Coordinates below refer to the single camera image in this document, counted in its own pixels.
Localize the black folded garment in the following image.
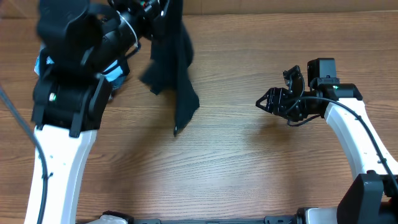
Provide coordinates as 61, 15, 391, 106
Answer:
104, 60, 130, 101

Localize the light blue printed t-shirt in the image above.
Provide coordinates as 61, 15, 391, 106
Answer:
34, 44, 130, 90

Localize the dark teal t-shirt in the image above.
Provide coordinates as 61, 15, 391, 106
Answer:
139, 0, 200, 136

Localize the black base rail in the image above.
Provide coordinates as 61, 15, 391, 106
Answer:
99, 210, 307, 224

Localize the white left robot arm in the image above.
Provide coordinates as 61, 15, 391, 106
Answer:
25, 0, 170, 223

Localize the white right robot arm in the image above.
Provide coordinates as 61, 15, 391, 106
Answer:
256, 84, 397, 223

